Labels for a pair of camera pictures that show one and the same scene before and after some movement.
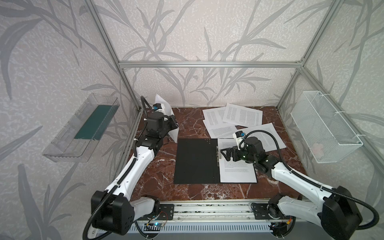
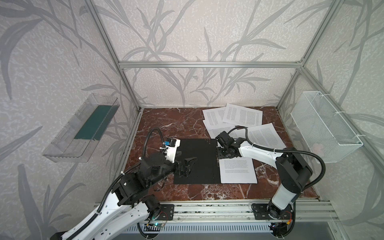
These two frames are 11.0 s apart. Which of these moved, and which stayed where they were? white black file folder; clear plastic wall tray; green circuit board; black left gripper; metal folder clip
Moved: black left gripper
Stayed: white black file folder; clear plastic wall tray; metal folder clip; green circuit board
